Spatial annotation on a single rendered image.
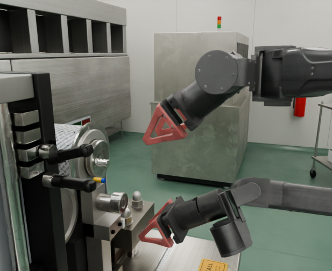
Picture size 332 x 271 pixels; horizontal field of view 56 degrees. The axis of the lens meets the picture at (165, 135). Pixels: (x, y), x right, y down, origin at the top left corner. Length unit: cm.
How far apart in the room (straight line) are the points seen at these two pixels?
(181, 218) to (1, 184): 42
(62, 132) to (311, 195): 50
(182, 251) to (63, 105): 61
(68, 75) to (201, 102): 72
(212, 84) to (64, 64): 78
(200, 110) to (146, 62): 494
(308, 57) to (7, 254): 40
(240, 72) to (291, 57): 7
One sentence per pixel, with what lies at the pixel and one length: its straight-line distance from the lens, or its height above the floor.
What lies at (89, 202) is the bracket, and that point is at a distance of 63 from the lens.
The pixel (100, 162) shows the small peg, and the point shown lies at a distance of 62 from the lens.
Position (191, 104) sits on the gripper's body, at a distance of 50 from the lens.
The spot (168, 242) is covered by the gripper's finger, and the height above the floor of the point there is 108.
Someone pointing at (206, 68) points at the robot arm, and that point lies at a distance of 42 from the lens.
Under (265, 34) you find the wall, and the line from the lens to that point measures 504.
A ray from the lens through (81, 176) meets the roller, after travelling 63.
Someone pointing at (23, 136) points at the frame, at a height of 138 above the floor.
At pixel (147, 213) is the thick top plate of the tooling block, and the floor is 102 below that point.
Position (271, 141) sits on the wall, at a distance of 521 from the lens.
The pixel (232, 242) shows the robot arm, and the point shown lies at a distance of 65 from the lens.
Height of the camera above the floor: 146
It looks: 15 degrees down
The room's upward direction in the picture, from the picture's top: straight up
